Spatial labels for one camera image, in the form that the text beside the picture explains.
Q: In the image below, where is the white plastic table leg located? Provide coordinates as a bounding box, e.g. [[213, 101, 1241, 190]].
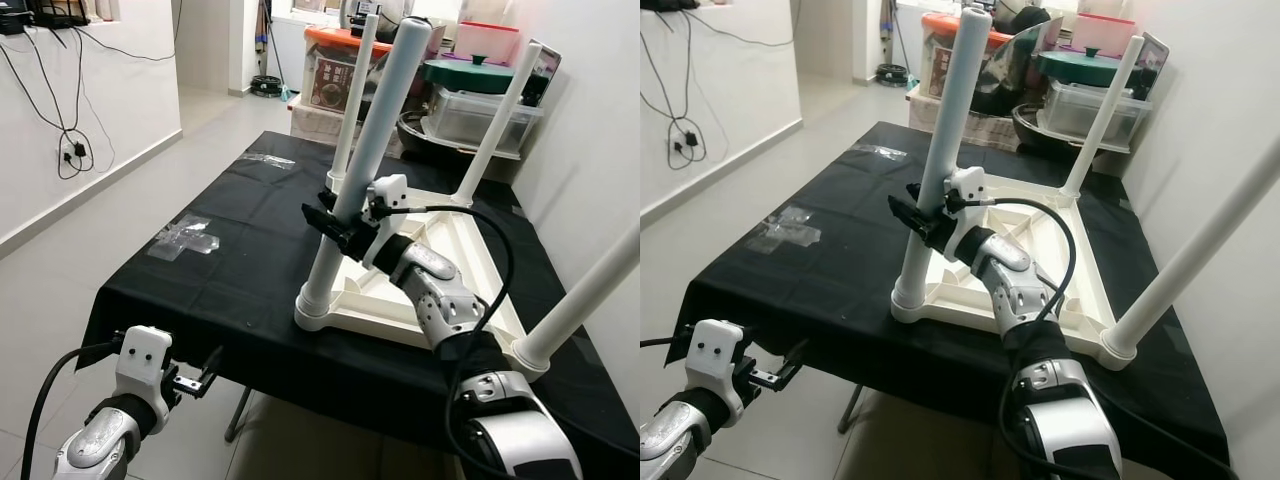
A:
[[510, 225, 641, 379], [890, 8, 994, 323], [1100, 135, 1280, 371], [455, 40, 545, 208], [293, 18, 434, 331], [328, 13, 380, 193], [1060, 35, 1147, 198]]

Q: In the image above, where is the grey metal folding table leg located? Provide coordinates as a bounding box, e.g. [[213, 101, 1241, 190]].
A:
[[225, 388, 253, 443], [840, 385, 869, 436]]

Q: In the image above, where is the patterned cloth covered bench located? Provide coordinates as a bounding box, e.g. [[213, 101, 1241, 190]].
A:
[[905, 90, 1021, 151], [290, 100, 401, 161]]

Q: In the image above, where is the black tablecloth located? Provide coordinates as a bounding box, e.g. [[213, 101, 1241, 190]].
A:
[[672, 120, 1231, 469], [75, 130, 641, 471]]

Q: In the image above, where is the brown printed carton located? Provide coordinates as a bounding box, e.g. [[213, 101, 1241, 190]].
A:
[[310, 55, 353, 109], [922, 45, 951, 99]]

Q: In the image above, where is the white plastic table top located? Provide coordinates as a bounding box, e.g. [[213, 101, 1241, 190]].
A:
[[293, 183, 551, 381], [890, 180, 1141, 373]]

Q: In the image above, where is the flat clear tape patch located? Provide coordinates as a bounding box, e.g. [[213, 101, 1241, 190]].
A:
[[755, 205, 823, 251], [148, 215, 221, 263]]

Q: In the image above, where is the clear bin with orange lid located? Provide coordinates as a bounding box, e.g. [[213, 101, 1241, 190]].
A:
[[303, 25, 396, 111], [918, 12, 1016, 101]]

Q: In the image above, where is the clear plastic food container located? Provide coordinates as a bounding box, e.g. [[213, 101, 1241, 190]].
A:
[[425, 85, 546, 159], [1040, 80, 1153, 151]]

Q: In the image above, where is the shiny black plastic bag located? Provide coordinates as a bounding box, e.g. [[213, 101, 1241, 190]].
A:
[[372, 10, 451, 116], [985, 5, 1061, 113]]

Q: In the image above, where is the green round pot lid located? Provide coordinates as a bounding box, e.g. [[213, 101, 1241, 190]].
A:
[[420, 52, 521, 93], [1035, 45, 1131, 86]]

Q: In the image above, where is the pink purple container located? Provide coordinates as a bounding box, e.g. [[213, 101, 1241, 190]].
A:
[[455, 20, 523, 63], [1068, 12, 1138, 56]]

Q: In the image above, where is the dark green tray with label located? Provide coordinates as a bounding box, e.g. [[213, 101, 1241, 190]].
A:
[[520, 40, 563, 109], [1132, 32, 1171, 101]]

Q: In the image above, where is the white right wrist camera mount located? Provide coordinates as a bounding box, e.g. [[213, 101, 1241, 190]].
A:
[[360, 175, 412, 273], [943, 167, 992, 263]]

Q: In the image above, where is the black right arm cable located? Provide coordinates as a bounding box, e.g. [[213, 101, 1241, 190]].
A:
[[975, 197, 1101, 480], [395, 203, 516, 480]]

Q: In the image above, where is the long black tether cable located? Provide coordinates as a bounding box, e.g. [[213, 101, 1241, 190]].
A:
[[560, 405, 641, 456], [1110, 405, 1241, 480]]

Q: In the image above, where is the long handled broom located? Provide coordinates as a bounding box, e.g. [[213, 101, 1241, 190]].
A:
[[255, 0, 276, 76]]

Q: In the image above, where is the thin black floor cable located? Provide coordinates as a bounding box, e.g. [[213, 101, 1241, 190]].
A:
[[690, 0, 806, 49], [75, 0, 181, 63], [640, 15, 709, 171], [0, 30, 116, 181]]

